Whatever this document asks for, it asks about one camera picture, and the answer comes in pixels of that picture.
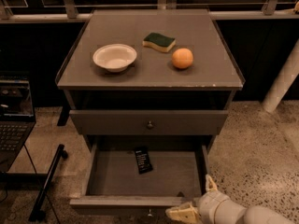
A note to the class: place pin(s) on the round middle drawer knob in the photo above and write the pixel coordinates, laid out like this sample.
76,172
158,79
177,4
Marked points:
150,213

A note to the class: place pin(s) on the green yellow sponge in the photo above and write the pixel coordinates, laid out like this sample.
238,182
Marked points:
159,42

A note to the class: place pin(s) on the round top drawer knob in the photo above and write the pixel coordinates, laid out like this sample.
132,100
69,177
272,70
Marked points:
150,125

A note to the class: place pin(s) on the black table leg bar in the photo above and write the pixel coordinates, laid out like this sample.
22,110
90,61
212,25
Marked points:
37,214

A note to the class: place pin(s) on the orange fruit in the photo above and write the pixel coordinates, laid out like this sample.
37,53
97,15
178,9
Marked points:
182,58

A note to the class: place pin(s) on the grey drawer cabinet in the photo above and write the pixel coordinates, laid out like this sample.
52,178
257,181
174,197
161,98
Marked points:
151,82

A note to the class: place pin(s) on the white bowl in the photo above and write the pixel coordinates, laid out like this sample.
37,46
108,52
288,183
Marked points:
115,57

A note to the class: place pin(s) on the round drawer knob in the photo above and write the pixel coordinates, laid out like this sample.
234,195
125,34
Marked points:
150,125
150,213

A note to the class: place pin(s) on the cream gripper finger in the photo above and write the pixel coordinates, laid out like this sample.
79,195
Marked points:
210,184
185,213

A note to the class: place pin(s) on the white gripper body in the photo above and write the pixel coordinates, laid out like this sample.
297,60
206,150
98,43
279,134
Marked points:
207,204

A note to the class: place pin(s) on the black laptop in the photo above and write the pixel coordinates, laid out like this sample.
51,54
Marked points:
17,116

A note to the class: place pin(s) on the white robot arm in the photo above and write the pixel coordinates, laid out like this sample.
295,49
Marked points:
287,75

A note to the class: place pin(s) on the metal window railing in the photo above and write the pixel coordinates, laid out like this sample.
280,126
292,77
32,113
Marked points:
74,10

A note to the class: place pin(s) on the black rxbar chocolate bar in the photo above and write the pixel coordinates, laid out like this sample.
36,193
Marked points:
143,160

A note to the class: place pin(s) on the grey closed top drawer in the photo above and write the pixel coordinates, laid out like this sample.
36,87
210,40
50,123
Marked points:
134,122

